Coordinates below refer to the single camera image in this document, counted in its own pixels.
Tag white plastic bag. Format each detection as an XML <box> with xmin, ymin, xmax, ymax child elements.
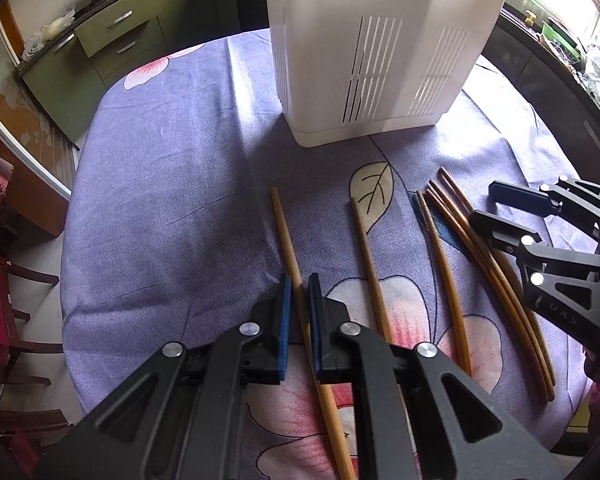
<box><xmin>22</xmin><ymin>8</ymin><xmax>76</xmax><ymax>60</ymax></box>

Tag white plastic utensil holder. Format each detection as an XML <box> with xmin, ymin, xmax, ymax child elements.
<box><xmin>266</xmin><ymin>0</ymin><xmax>505</xmax><ymax>148</ymax></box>

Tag purple floral tablecloth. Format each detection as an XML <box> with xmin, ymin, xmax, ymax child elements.
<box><xmin>59</xmin><ymin>29</ymin><xmax>594</xmax><ymax>480</ymax></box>

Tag sliding glass door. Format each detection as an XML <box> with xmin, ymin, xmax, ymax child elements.
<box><xmin>0</xmin><ymin>20</ymin><xmax>78</xmax><ymax>200</ymax></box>

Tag wooden chair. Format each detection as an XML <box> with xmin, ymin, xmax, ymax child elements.
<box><xmin>0</xmin><ymin>256</ymin><xmax>69</xmax><ymax>442</ymax></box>

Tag green lower cabinets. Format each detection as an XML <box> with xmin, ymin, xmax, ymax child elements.
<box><xmin>18</xmin><ymin>0</ymin><xmax>240</xmax><ymax>141</ymax></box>

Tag wooden chopstick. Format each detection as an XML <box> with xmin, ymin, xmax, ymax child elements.
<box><xmin>416</xmin><ymin>191</ymin><xmax>471</xmax><ymax>375</ymax></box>
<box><xmin>438</xmin><ymin>167</ymin><xmax>556</xmax><ymax>398</ymax></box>
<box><xmin>270</xmin><ymin>186</ymin><xmax>356</xmax><ymax>480</ymax></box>
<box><xmin>350</xmin><ymin>197</ymin><xmax>393</xmax><ymax>344</ymax></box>
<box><xmin>425</xmin><ymin>180</ymin><xmax>555</xmax><ymax>403</ymax></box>

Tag wooden chopstick on table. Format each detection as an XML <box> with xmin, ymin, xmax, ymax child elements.
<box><xmin>416</xmin><ymin>191</ymin><xmax>471</xmax><ymax>375</ymax></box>
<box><xmin>425</xmin><ymin>180</ymin><xmax>555</xmax><ymax>403</ymax></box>
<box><xmin>350</xmin><ymin>197</ymin><xmax>393</xmax><ymax>344</ymax></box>
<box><xmin>438</xmin><ymin>167</ymin><xmax>556</xmax><ymax>398</ymax></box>

